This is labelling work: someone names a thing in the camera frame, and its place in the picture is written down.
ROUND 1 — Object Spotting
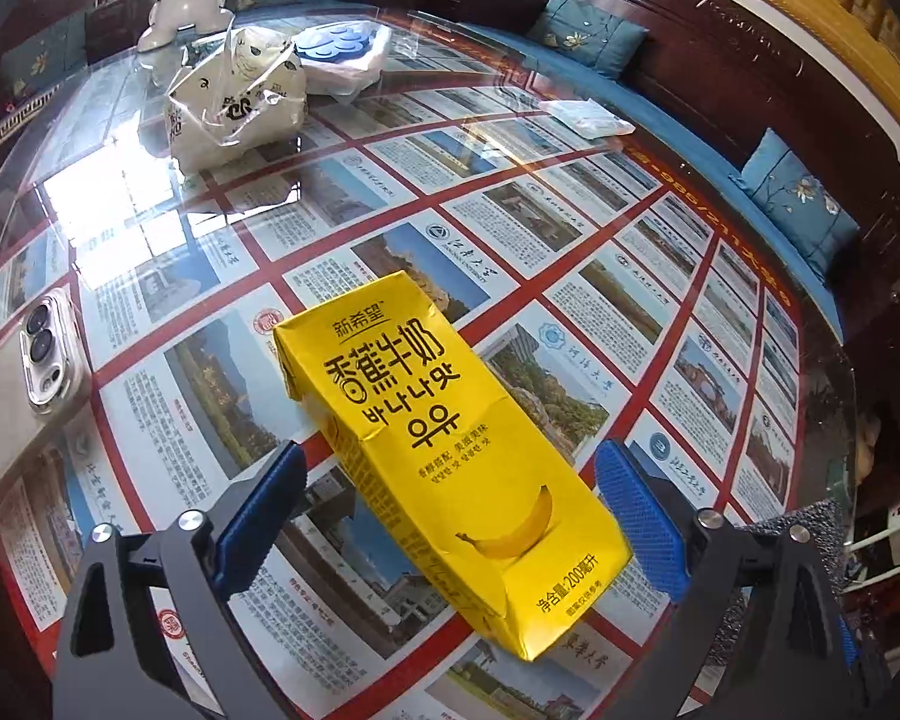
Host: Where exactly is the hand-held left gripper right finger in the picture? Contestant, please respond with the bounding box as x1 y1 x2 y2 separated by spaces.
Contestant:
594 439 863 720

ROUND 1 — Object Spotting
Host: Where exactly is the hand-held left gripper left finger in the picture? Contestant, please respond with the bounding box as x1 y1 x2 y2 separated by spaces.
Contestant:
51 441 308 720

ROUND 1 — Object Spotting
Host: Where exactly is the yellow banana milk carton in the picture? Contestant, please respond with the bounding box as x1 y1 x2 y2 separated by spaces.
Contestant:
272 270 635 665

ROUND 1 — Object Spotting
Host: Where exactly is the carved wooden glass-top coffee table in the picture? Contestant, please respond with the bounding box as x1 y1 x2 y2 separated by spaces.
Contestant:
0 4 863 720

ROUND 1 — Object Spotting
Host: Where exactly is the white shelf unit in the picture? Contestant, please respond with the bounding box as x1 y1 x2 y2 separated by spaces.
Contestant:
847 487 900 578

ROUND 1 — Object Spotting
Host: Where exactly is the smartphone in clear case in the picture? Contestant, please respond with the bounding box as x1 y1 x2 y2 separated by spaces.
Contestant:
0 286 95 518

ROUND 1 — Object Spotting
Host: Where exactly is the red grid printed poster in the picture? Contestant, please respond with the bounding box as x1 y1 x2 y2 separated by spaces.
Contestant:
0 11 805 720

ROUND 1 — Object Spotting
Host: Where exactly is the blue embroidered cushion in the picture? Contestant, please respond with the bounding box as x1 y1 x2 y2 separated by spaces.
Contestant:
526 0 650 80
729 127 862 278

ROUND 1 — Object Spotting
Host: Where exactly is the blue sofa seat cushion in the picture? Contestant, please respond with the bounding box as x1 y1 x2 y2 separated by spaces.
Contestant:
412 11 852 342

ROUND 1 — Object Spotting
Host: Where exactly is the clear plastic packet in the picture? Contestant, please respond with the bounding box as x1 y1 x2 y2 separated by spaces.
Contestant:
544 99 635 140

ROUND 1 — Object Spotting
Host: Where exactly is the white printed plastic bag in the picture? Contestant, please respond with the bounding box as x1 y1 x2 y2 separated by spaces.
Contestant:
163 26 310 173

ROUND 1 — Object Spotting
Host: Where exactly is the carved dark wooden sofa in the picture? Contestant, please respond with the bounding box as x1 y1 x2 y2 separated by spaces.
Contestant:
420 0 900 361

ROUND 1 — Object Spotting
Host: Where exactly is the white container blue lid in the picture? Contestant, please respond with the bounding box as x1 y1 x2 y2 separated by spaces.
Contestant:
291 21 389 98

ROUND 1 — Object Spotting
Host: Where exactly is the golden carved wall frame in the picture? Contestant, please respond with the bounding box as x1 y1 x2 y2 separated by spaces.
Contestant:
637 0 900 192

